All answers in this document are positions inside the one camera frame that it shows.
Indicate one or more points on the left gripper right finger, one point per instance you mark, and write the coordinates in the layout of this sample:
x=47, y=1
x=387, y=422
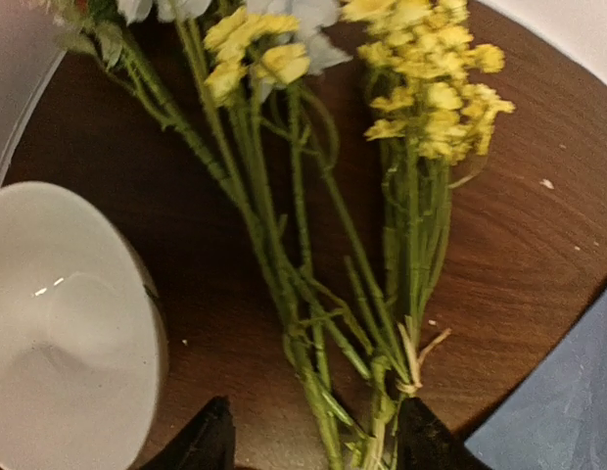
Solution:
x=424, y=442

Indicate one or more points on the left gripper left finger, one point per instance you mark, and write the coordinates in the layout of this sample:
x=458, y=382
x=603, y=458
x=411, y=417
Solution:
x=206, y=442

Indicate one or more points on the yellow flower bunch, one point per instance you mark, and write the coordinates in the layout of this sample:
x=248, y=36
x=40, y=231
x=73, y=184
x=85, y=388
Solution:
x=429, y=116

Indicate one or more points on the light blue flower stem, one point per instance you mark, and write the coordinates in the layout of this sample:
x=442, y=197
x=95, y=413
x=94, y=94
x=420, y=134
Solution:
x=249, y=61

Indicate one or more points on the blue wrapping paper sheet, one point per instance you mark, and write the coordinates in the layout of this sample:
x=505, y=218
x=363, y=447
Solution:
x=557, y=418

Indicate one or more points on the small white bowl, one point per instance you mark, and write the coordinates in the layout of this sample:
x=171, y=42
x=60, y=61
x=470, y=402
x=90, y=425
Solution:
x=83, y=348

